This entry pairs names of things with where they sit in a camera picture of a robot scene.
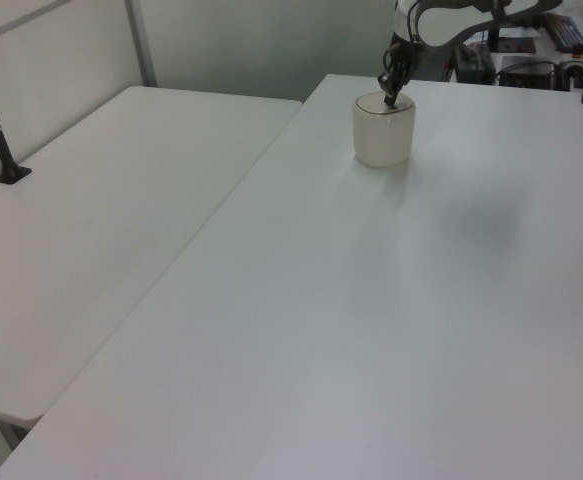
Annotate black monitor stand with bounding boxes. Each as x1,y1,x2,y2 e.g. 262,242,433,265
485,20,538,54

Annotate cream oval bin lid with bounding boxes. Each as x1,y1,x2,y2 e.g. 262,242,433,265
354,91,416,117

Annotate black box with green part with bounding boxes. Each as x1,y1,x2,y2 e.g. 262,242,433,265
452,41,498,84

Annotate black keyboard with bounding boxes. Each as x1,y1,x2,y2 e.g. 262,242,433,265
543,13,583,57

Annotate cream round trash bin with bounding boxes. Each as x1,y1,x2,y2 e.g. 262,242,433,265
352,92,417,169

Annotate black flat electronic device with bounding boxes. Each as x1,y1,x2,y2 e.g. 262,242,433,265
497,55,558,91

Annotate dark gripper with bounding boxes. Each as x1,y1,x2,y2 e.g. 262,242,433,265
377,41,418,108

